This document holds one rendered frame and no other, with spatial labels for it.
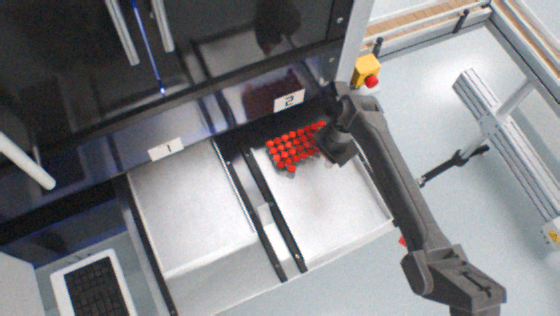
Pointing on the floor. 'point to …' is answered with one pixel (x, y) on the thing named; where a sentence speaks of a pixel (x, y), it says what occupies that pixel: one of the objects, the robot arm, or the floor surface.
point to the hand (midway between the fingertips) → (330, 158)
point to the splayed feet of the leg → (449, 165)
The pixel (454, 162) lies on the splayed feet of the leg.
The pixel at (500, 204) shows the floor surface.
